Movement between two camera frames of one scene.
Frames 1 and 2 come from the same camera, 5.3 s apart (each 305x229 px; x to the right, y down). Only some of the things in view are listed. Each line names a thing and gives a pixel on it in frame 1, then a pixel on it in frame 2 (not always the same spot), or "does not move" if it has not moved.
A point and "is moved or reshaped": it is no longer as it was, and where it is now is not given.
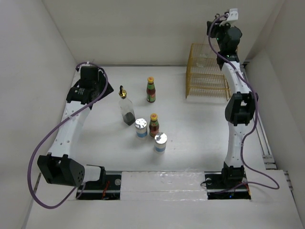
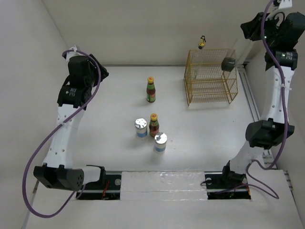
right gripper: [215, 26] to [248, 28]
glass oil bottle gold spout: [126, 107] is moved or reshaped
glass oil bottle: [202, 56] to [202, 43]
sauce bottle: [153, 126] does not move
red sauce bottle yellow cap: [150, 90] does not move
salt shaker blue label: [160, 140] does not move
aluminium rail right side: [268, 160] does not move
